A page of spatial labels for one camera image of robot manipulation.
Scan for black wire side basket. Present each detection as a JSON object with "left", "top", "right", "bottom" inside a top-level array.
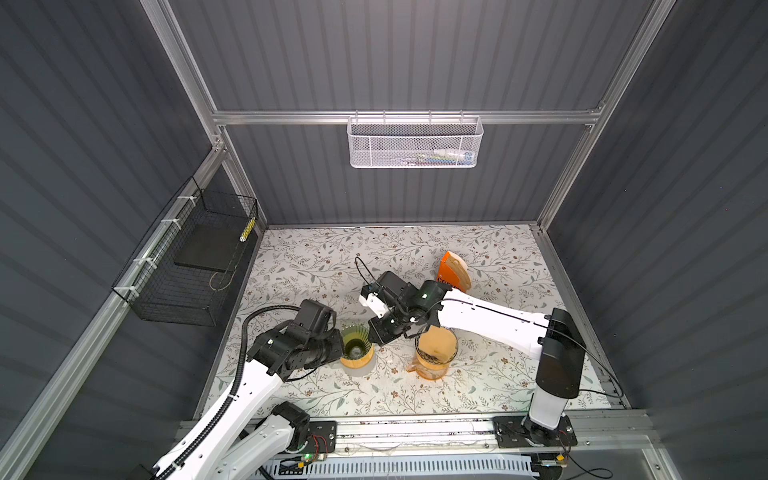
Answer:
[{"left": 113, "top": 181, "right": 259, "bottom": 327}]

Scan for wooden dripper ring stand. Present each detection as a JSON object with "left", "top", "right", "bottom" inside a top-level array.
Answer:
[{"left": 413, "top": 357, "right": 451, "bottom": 377}]

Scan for yellow marker in black basket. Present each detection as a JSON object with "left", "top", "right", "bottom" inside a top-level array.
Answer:
[{"left": 239, "top": 217, "right": 257, "bottom": 243}]

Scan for black pad in side basket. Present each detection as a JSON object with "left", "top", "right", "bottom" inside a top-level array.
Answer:
[{"left": 173, "top": 225, "right": 244, "bottom": 273}]

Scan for pens in white basket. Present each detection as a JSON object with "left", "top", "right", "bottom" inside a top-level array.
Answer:
[{"left": 398, "top": 148, "right": 476, "bottom": 167}]

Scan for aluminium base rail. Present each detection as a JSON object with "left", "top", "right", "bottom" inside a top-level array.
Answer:
[{"left": 307, "top": 410, "right": 626, "bottom": 456}]

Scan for black corrugated cable conduit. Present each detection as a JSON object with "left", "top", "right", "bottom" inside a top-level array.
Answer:
[{"left": 152, "top": 304, "right": 301, "bottom": 480}]

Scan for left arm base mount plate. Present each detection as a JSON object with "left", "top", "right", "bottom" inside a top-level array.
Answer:
[{"left": 281, "top": 420, "right": 338, "bottom": 455}]

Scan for clear frosted glass carafe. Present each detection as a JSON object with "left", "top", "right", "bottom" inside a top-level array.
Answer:
[{"left": 342, "top": 363, "right": 375, "bottom": 378}]

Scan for orange glass carafe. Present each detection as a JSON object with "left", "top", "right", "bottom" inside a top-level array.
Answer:
[{"left": 406, "top": 357, "right": 450, "bottom": 381}]

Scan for green glass dripper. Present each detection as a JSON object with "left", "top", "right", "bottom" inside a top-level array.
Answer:
[{"left": 341, "top": 325, "right": 372, "bottom": 361}]

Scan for brown paper coffee filters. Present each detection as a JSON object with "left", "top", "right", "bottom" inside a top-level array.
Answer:
[{"left": 453, "top": 256, "right": 472, "bottom": 292}]

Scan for white wire wall basket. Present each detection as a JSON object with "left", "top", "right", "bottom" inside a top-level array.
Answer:
[{"left": 346, "top": 115, "right": 484, "bottom": 169}]

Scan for orange coffee filter box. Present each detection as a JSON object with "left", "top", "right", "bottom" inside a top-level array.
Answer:
[{"left": 437, "top": 251, "right": 463, "bottom": 292}]

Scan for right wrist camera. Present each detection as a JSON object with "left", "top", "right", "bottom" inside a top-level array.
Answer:
[{"left": 358, "top": 284, "right": 390, "bottom": 319}]

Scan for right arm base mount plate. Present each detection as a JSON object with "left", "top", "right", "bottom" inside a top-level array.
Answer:
[{"left": 492, "top": 415, "right": 578, "bottom": 448}]

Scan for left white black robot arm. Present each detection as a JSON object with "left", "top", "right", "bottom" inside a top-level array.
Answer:
[{"left": 152, "top": 300, "right": 343, "bottom": 479}]

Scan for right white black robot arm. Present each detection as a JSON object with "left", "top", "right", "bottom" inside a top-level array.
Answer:
[{"left": 359, "top": 271, "right": 586, "bottom": 447}]

